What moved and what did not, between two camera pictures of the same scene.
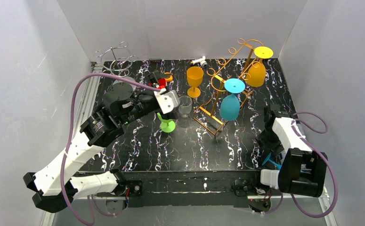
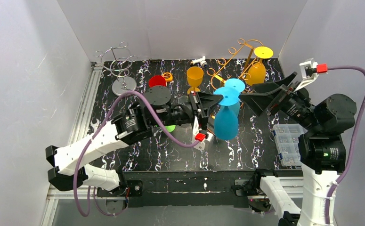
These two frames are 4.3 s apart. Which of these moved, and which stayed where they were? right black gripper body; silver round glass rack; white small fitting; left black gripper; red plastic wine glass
Moved: right black gripper body; left black gripper
Stayed: white small fitting; red plastic wine glass; silver round glass rack
